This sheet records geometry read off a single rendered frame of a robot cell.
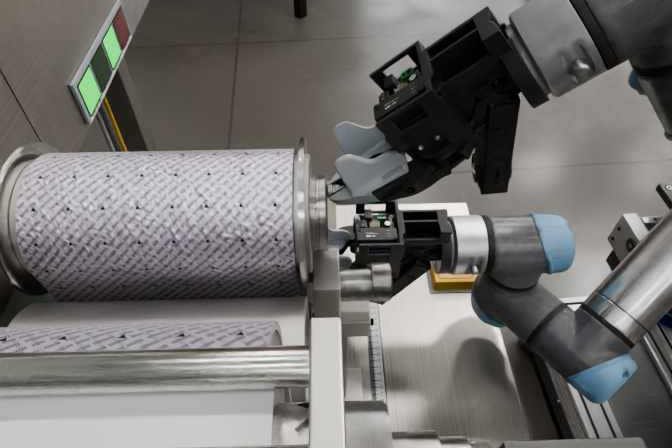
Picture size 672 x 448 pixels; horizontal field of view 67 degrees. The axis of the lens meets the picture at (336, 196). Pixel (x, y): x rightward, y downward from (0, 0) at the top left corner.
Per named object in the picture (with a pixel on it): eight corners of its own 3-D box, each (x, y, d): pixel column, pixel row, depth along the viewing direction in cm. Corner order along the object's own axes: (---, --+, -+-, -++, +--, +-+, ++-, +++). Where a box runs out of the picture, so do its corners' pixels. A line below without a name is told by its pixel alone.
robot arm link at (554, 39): (581, 35, 42) (621, 94, 37) (530, 66, 45) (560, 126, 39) (545, -34, 38) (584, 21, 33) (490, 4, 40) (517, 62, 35)
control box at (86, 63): (91, 124, 74) (73, 85, 69) (86, 125, 74) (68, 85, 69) (133, 36, 91) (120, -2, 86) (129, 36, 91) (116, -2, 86)
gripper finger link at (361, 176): (298, 172, 47) (377, 117, 43) (338, 203, 51) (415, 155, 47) (298, 196, 45) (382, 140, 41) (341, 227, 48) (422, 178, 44)
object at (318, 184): (328, 249, 46) (326, 167, 47) (306, 250, 46) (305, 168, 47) (328, 251, 53) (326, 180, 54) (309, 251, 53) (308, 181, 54)
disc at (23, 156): (49, 325, 50) (-31, 227, 39) (43, 325, 50) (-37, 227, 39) (94, 212, 60) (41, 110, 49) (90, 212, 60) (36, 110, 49)
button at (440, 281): (475, 289, 85) (478, 281, 83) (433, 290, 84) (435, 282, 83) (466, 255, 89) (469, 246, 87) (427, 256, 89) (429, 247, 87)
